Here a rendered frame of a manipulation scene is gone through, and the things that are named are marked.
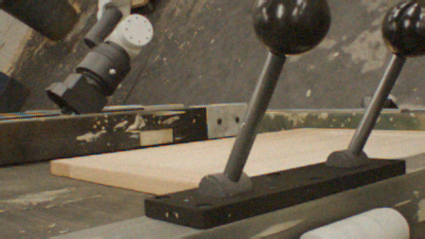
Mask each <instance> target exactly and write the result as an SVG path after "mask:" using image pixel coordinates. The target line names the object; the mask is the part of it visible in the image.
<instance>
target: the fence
mask: <svg viewBox="0 0 425 239"><path fill-rule="evenodd" d="M394 159H403V160H405V161H406V174H404V175H396V176H394V177H388V178H385V179H382V180H380V181H375V182H373V183H370V184H364V185H361V186H358V187H357V188H351V189H348V190H345V191H340V192H337V193H332V194H328V195H325V196H322V197H320V198H314V199H311V200H308V201H304V202H301V203H298V204H295V205H290V206H287V207H284V208H279V209H277V210H274V211H266V212H263V213H261V214H257V215H253V216H250V217H248V218H242V219H239V220H236V221H231V222H229V223H226V224H223V225H218V226H215V227H211V228H206V229H198V228H192V227H189V226H186V225H179V224H177V223H173V222H170V221H164V220H161V219H158V218H153V217H149V216H143V217H140V218H133V219H130V220H127V221H120V222H117V223H114V224H107V225H104V226H101V227H95V228H92V229H88V230H80V231H76V232H70V233H68V234H64V235H58V236H54V237H51V238H45V239H300V237H301V236H303V234H304V233H307V232H309V231H311V230H315V229H318V228H320V227H325V226H327V225H329V224H332V223H336V222H338V221H342V220H344V219H347V218H349V217H351V216H356V215H358V214H361V213H365V212H367V211H370V210H375V209H383V208H388V209H391V210H395V211H397V212H399V213H400V215H402V216H403V218H405V220H406V223H407V225H408V226H409V227H410V226H412V225H414V224H417V223H418V222H421V221H424V220H425V152H418V153H415V154H412V155H406V156H400V157H397V158H394Z"/></svg>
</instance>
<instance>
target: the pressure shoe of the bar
mask: <svg viewBox="0 0 425 239"><path fill-rule="evenodd" d="M139 132H140V146H149V145H156V144H161V143H172V142H173V130H172V128H165V129H158V130H144V131H139Z"/></svg>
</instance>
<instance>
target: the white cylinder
mask: <svg viewBox="0 0 425 239"><path fill-rule="evenodd" d="M300 239H409V226H408V225H407V223H406V220H405V218H403V216H402V215H400V213H399V212H397V211H395V210H391V209H388V208H383V209H375V210H370V211H367V212H365V213H361V214H358V215H356V216H351V217H349V218H347V219H344V220H342V221H338V222H336V223H332V224H329V225H327V226H325V227H320V228H318V229H315V230H311V231H309V232H307V233H304V234H303V236H301V237H300Z"/></svg>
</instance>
